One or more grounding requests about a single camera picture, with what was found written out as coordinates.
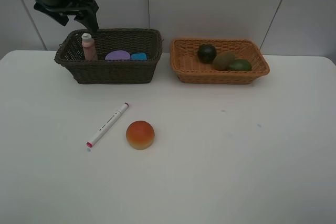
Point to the pink bottle white cap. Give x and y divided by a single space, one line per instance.
89 48

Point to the blue whiteboard eraser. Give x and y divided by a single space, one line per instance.
139 56

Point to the dark purple mangosteen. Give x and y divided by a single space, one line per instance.
206 53

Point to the purple lidded round container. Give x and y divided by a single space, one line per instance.
118 55

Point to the brown kiwi fruit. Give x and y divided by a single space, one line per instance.
222 60

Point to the orange round bread bun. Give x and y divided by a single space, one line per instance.
140 135

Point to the orange wicker basket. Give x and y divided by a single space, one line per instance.
185 62

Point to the white marker red caps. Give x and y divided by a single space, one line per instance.
109 123

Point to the dark brown wicker basket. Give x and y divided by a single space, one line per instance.
132 40

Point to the green lime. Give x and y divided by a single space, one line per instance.
239 65

